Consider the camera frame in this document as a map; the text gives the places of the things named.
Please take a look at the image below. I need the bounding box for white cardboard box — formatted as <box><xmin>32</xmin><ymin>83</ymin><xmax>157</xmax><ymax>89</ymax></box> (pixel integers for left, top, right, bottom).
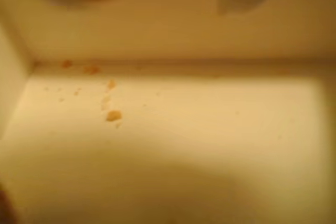
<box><xmin>0</xmin><ymin>0</ymin><xmax>336</xmax><ymax>224</ymax></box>

